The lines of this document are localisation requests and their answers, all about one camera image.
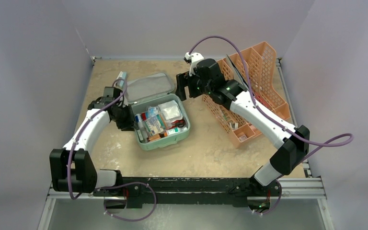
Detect small white blue tube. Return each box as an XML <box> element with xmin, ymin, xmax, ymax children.
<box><xmin>135</xmin><ymin>114</ymin><xmax>146</xmax><ymax>131</ymax></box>

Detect blue white sachet packet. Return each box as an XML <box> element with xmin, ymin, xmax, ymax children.
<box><xmin>146</xmin><ymin>106</ymin><xmax>159</xmax><ymax>118</ymax></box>

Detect white gauze packets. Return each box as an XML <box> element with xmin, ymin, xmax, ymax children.
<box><xmin>158</xmin><ymin>100</ymin><xmax>183</xmax><ymax>122</ymax></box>

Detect mint green case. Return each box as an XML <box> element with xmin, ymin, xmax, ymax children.
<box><xmin>125</xmin><ymin>73</ymin><xmax>191</xmax><ymax>151</ymax></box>

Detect brown glass medicine bottle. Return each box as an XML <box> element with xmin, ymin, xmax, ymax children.
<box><xmin>147</xmin><ymin>132</ymin><xmax>168</xmax><ymax>142</ymax></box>

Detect white bottle green label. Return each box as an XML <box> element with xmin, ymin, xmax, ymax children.
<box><xmin>166</xmin><ymin>127</ymin><xmax>187</xmax><ymax>136</ymax></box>

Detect bandage box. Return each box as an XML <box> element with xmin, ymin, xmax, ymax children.
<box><xmin>143</xmin><ymin>114</ymin><xmax>169</xmax><ymax>136</ymax></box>

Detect black handled scissors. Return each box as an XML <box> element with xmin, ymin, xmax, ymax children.
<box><xmin>171</xmin><ymin>119</ymin><xmax>186</xmax><ymax>128</ymax></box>

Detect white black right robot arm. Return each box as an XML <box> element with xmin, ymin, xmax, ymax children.
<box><xmin>175</xmin><ymin>57</ymin><xmax>310</xmax><ymax>195</ymax></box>

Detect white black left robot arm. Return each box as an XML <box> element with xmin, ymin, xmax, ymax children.
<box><xmin>49</xmin><ymin>87</ymin><xmax>134</xmax><ymax>196</ymax></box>

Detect grey folder in organizer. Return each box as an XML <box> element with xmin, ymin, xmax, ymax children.
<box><xmin>226</xmin><ymin>55</ymin><xmax>249</xmax><ymax>89</ymax></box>

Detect peach plastic file organizer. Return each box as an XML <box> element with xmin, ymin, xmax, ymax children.
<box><xmin>202</xmin><ymin>41</ymin><xmax>291</xmax><ymax>149</ymax></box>

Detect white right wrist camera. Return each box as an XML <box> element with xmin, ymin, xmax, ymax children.
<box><xmin>184</xmin><ymin>52</ymin><xmax>205</xmax><ymax>76</ymax></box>

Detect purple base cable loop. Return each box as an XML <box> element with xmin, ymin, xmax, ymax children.
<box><xmin>103</xmin><ymin>182</ymin><xmax>158</xmax><ymax>223</ymax></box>

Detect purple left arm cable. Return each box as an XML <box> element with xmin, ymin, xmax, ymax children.
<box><xmin>67</xmin><ymin>79</ymin><xmax>128</xmax><ymax>201</ymax></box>

